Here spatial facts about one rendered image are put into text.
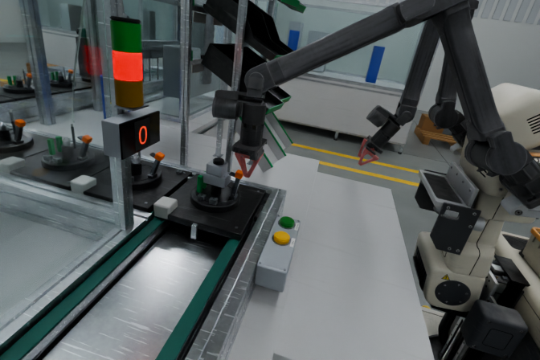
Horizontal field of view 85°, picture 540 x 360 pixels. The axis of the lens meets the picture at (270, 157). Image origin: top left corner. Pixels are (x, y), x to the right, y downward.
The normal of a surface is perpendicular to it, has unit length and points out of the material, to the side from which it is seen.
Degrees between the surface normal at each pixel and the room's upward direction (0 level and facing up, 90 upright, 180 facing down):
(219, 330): 0
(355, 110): 90
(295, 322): 0
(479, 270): 90
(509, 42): 90
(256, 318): 0
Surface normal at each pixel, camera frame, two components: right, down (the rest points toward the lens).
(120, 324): 0.14, -0.91
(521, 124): -0.26, 0.34
